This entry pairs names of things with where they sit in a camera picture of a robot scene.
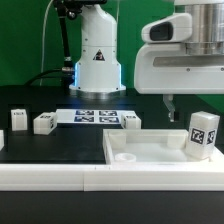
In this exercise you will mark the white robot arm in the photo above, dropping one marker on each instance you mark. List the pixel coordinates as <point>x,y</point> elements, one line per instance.
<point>98,73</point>

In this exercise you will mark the white U-shaped obstacle wall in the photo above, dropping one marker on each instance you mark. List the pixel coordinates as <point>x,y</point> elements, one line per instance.
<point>191,176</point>

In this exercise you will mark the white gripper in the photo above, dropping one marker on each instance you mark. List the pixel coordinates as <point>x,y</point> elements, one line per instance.
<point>167,69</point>

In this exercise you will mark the black camera stand pole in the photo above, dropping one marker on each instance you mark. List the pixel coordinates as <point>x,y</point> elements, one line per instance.
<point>65,11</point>

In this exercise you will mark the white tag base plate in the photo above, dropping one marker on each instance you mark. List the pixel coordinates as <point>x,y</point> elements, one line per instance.
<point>90,116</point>

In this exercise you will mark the white block left edge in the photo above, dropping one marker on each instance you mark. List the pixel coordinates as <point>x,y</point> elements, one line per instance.
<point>1,139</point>

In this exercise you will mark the white square tabletop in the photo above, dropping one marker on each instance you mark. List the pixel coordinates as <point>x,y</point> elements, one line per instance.
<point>150,146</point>

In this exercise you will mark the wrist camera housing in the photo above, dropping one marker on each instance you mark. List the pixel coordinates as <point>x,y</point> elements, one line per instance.
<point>172,29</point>

